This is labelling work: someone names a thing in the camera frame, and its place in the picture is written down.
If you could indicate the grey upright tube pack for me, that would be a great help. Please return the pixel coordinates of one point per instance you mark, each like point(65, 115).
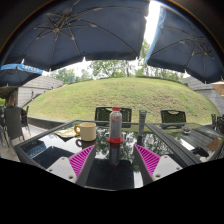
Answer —
point(142, 121)

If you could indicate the large navy patio umbrella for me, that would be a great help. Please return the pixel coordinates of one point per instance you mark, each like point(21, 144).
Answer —
point(76, 30)
point(186, 43)

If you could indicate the clear red-capped drink bottle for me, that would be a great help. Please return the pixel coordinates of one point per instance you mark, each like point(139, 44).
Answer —
point(116, 125)

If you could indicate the small round ashtray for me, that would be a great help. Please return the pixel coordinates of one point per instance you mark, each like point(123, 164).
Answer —
point(186, 130)

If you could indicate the group of dark chairs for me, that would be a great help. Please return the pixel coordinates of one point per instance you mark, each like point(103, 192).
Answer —
point(218, 123)

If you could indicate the yellow foil packet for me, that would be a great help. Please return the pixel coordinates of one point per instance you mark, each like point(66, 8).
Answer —
point(65, 133)

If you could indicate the beige patio umbrella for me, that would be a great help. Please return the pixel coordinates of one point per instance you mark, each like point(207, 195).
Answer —
point(219, 89)

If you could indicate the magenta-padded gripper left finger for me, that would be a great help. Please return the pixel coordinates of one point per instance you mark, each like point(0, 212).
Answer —
point(80, 160)

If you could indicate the brown paper bag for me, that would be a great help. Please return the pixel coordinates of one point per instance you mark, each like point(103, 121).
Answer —
point(214, 145)

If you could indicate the navy umbrella with blue trim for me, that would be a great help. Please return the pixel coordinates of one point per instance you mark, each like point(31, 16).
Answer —
point(18, 73)

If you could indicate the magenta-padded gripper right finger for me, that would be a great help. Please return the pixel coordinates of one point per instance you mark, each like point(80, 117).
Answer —
point(150, 160)

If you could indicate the black mesh chair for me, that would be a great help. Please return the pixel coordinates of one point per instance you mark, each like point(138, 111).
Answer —
point(101, 115)
point(173, 117)

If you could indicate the person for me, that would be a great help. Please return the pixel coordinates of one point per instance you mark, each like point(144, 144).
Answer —
point(11, 100)

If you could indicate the dark woven chair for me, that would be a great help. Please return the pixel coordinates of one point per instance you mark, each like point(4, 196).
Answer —
point(13, 125)

